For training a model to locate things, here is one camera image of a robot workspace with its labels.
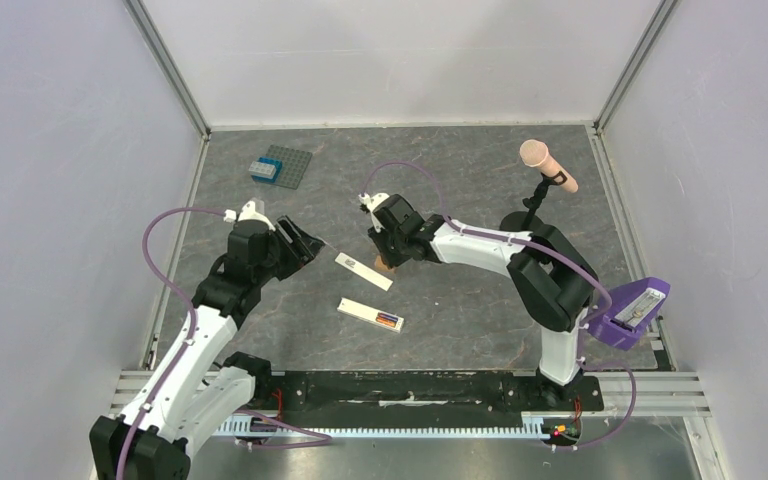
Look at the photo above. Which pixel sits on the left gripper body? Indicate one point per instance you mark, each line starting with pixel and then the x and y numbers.
pixel 286 258

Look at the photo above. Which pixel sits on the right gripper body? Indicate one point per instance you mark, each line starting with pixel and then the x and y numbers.
pixel 388 244

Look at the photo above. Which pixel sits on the white remote battery cover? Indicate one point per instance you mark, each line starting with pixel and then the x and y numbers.
pixel 361 270

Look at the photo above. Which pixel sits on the white remote control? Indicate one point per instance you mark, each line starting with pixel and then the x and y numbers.
pixel 364 312

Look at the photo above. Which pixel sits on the orange AAA battery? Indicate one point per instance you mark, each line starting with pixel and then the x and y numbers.
pixel 384 315

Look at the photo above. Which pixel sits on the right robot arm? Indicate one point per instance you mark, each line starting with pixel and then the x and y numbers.
pixel 555 284

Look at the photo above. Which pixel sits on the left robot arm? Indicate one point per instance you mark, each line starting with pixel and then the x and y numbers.
pixel 158 433

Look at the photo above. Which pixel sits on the rectangular wooden block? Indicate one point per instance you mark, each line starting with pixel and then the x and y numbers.
pixel 382 266

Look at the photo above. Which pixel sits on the grey lego baseplate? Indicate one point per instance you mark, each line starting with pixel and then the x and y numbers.
pixel 294 164

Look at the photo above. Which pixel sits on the blue grey lego brick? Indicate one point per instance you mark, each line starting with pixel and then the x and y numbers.
pixel 265 170

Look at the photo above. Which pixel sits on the black microphone stand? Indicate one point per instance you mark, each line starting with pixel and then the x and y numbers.
pixel 527 220

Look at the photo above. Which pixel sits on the pink microphone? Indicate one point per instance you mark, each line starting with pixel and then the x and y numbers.
pixel 535 154

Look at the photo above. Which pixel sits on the purple plastic object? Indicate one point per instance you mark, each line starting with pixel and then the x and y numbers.
pixel 634 306

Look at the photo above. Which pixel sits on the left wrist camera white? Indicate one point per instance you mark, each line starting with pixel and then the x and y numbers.
pixel 254 209

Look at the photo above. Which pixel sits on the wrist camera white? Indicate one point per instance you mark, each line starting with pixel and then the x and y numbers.
pixel 254 209
pixel 369 204

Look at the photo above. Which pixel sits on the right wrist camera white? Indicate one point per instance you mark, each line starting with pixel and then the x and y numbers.
pixel 369 204

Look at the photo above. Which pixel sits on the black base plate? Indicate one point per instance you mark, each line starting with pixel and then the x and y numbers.
pixel 406 399

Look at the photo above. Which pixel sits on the white cable duct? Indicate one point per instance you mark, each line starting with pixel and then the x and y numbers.
pixel 244 426

